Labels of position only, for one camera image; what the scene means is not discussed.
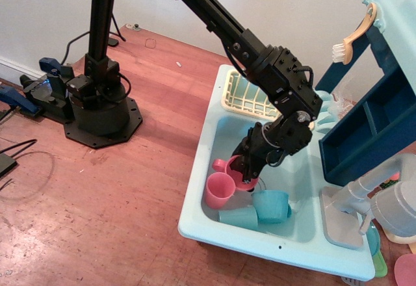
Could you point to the teal tumbler lying down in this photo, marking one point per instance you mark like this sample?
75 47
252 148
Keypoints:
245 217

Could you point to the pink plate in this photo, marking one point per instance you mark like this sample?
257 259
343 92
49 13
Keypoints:
404 270

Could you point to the light blue toy sink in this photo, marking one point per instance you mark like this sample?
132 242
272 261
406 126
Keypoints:
300 241

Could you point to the teal cup with handle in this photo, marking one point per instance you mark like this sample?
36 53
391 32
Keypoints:
272 206

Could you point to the blue black clamp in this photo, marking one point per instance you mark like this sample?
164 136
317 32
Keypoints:
50 92

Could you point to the tan dish brush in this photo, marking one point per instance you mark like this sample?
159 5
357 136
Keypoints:
343 52

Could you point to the black flat device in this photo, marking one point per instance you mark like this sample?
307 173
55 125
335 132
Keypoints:
7 163

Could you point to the cream dish rack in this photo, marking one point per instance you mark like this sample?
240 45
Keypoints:
242 97

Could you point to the pink cup with handle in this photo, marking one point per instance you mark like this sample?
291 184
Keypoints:
220 165

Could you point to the pink tumbler cup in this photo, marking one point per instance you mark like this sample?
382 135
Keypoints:
219 188

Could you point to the black cable foot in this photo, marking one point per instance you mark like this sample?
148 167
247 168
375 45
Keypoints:
113 42

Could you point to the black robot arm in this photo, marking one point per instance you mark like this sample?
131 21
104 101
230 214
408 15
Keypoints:
104 115

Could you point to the dark blue toy shelf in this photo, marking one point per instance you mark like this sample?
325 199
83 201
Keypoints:
380 125

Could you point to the grey toy faucet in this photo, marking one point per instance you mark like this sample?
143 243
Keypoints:
385 194

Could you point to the teal plate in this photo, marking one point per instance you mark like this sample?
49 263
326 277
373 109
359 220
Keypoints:
373 238

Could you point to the green plate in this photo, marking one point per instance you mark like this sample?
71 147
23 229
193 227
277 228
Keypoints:
380 266

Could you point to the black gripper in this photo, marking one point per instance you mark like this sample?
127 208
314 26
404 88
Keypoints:
268 144

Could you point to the blue clamp handle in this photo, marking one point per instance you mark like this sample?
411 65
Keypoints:
13 98

